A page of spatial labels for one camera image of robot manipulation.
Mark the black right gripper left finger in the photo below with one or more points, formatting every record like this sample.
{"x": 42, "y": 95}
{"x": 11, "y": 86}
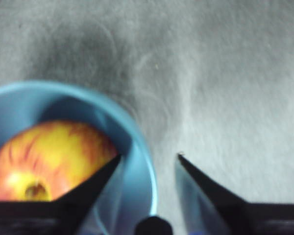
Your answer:
{"x": 51, "y": 215}

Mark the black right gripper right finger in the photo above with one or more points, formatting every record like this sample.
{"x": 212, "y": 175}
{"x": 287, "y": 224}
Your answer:
{"x": 247, "y": 218}

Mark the red apple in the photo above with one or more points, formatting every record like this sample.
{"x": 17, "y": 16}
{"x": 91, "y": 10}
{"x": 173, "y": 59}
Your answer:
{"x": 51, "y": 151}

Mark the blue ribbed bowl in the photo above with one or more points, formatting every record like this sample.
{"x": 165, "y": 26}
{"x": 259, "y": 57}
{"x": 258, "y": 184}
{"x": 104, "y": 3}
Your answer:
{"x": 22, "y": 105}

